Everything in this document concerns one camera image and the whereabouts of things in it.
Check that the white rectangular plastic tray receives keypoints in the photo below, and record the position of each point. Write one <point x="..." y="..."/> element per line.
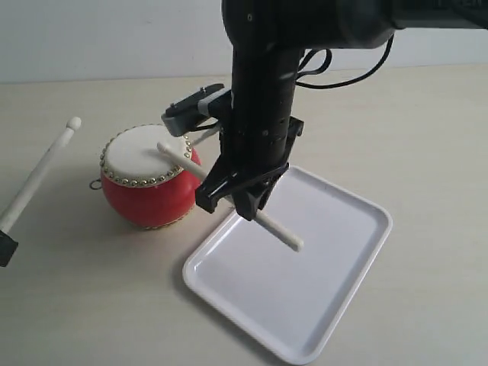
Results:
<point x="290" y="302"/>

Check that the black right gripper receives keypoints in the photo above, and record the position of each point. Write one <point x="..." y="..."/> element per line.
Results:
<point x="256" y="143"/>

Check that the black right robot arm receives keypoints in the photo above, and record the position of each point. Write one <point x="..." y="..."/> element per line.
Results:
<point x="269" y="38"/>

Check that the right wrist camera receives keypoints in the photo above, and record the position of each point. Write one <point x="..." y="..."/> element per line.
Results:
<point x="186" y="115"/>

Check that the small red drum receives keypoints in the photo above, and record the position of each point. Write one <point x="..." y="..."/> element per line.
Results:
<point x="139" y="184"/>

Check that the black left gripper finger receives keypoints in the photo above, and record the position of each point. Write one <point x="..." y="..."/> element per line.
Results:
<point x="8" y="247"/>

